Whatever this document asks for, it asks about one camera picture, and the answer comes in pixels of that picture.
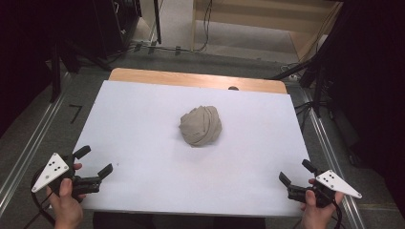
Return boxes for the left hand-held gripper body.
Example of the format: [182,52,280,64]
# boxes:
[31,153,103,203]

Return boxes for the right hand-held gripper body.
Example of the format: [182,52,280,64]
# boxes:
[287,170,363,209]

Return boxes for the beige pants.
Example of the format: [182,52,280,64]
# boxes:
[179,105,223,147]

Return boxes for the person's right hand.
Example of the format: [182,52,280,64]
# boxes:
[300,177,345,229]

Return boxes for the person's left hand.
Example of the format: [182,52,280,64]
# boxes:
[46,162,87,229]

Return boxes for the white table board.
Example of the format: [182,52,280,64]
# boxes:
[73,79,314,218]

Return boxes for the black metal stand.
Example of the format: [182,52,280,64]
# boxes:
[48,42,113,103]
[268,53,332,118]

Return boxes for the black curtain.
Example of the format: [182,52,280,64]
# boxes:
[0,0,96,138]
[318,0,405,220]

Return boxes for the wooden table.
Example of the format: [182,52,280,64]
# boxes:
[108,67,288,94]

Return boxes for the black equipment cabinet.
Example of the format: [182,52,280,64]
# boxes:
[92,0,142,60]

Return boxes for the black upright pole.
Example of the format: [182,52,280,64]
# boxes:
[153,0,163,45]

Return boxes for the light wooden shelf unit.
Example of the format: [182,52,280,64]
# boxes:
[190,0,344,62]

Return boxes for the metal floor rail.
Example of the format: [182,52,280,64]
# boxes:
[301,88,367,229]
[0,72,71,218]

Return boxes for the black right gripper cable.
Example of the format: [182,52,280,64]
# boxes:
[330,193,344,229]

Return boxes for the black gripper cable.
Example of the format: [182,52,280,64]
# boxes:
[330,193,344,229]
[23,168,57,229]

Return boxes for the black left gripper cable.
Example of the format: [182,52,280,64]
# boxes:
[23,168,57,229]

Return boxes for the black floor cable bundle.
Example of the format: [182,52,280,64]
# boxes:
[108,42,193,60]

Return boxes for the black hanging cable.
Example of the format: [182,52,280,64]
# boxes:
[193,0,214,53]

